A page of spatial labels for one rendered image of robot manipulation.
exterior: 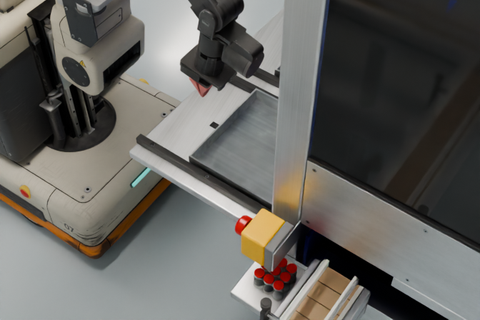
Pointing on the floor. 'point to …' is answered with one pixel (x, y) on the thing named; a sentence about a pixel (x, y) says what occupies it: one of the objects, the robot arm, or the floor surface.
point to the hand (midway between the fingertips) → (203, 92)
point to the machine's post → (299, 85)
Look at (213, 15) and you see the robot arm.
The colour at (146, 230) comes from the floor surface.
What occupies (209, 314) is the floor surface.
